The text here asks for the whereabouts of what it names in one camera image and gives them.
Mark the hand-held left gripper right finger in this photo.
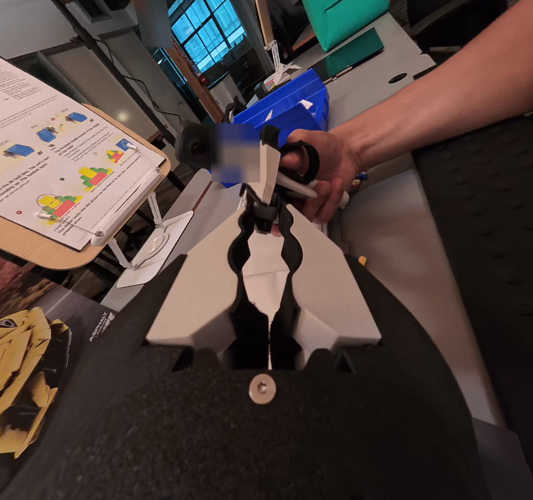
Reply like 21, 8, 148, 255
270, 204, 382, 368

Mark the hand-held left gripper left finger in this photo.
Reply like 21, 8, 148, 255
145, 209, 269, 368

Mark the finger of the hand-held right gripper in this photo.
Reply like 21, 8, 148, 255
249, 141, 282, 206

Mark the lego set box with yellow car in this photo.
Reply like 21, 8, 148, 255
0, 256, 122, 482

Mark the blue plastic bin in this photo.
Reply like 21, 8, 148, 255
212, 68, 331, 189

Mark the open instruction booklet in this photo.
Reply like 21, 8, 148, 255
238, 234, 293, 326

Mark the large paned window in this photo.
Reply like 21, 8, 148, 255
168, 0, 247, 73

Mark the printed instruction sheet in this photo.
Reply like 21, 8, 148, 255
0, 57, 167, 252

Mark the wooden document board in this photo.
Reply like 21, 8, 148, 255
0, 57, 172, 271

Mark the small wooden board on stand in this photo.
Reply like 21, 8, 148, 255
253, 0, 301, 89

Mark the black perforated board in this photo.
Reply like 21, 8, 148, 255
411, 113, 533, 461

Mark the teal felt bag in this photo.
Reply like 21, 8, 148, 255
298, 0, 392, 53

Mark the black mesh chair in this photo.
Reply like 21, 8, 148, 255
405, 0, 509, 54

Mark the wooden post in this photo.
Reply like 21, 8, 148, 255
164, 44, 226, 123

